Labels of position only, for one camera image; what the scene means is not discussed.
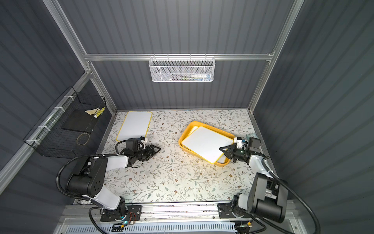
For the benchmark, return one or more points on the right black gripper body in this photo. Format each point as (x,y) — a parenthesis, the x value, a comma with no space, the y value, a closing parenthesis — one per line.
(233,152)

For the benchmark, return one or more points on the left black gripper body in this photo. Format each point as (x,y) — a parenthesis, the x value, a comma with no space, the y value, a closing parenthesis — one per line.
(144,152)

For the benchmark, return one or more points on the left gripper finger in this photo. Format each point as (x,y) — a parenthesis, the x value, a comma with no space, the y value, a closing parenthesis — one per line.
(154,148)
(149,155)

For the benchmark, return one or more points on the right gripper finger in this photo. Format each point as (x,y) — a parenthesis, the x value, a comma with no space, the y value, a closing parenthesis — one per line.
(227,148)
(229,154)

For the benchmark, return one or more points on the yellow plastic storage box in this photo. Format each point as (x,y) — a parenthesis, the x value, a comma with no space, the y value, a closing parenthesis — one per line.
(204,141)

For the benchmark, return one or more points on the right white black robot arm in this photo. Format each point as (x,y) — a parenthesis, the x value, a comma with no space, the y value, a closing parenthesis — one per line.
(267,200)

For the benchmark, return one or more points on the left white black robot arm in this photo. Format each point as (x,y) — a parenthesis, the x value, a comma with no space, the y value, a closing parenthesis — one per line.
(86,181)

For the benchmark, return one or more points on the small teal clock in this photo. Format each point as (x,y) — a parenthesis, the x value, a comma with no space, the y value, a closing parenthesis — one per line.
(251,135)

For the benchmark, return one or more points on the floral table mat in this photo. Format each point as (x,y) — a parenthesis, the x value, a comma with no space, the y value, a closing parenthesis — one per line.
(174,175)

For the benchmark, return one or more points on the yellow sticky note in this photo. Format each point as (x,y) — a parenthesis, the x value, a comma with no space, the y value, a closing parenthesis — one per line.
(92,111)

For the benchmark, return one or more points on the black pad in basket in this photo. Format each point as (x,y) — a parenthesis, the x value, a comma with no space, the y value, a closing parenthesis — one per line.
(79,121)

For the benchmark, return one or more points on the white marker in basket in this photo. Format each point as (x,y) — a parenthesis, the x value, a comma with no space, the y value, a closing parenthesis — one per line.
(201,77)

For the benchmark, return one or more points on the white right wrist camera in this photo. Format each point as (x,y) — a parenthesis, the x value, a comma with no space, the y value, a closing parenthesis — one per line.
(239,142)

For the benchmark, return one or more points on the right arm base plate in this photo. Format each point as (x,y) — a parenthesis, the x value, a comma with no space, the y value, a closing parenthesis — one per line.
(227,211)

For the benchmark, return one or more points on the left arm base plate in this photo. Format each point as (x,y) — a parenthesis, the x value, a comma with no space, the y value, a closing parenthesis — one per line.
(131,213)

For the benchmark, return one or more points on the aluminium rail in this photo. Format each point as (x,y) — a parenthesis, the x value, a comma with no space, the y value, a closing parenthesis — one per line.
(155,212)

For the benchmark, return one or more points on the black wire basket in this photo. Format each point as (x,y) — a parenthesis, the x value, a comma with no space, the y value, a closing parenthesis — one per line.
(48,138)

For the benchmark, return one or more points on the white wire mesh basket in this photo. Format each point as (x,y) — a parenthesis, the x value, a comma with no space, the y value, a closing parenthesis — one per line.
(180,69)

